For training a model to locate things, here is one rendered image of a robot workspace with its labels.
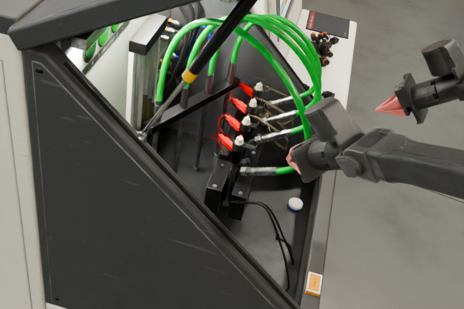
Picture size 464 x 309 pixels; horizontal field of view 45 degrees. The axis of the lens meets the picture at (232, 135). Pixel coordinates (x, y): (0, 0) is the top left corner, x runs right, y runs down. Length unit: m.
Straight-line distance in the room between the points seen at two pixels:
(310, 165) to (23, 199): 0.54
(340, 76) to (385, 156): 1.05
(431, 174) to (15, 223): 0.78
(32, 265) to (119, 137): 0.45
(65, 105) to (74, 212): 0.25
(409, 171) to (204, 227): 0.37
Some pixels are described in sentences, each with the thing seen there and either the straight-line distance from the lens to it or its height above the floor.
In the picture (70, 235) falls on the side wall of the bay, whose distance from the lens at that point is 1.14.
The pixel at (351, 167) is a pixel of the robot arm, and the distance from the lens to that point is 0.89.
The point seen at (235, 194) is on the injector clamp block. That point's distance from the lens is 1.34.
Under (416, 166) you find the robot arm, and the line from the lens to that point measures 0.81.
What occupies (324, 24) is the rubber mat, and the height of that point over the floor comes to 0.98.
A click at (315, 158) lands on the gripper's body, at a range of 1.02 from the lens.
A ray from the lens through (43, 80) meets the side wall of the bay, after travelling 0.91.
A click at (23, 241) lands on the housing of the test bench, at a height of 0.99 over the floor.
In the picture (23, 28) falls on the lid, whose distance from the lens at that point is 0.86.
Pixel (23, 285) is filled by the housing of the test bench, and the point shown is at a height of 0.83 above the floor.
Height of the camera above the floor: 1.92
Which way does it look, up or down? 39 degrees down
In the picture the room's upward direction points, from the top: 11 degrees clockwise
